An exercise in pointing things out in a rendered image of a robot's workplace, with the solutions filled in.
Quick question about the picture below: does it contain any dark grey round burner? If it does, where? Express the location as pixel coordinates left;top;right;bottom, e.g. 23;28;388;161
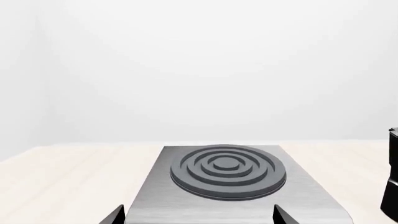
169;144;287;200

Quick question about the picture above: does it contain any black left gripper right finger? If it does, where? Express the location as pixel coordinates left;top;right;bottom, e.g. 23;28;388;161
272;203;300;224

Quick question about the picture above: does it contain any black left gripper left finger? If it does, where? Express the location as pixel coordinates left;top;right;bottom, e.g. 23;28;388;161
98;203;126;224

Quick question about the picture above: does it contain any silver metal stove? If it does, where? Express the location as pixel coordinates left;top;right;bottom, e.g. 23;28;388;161
124;144;354;224

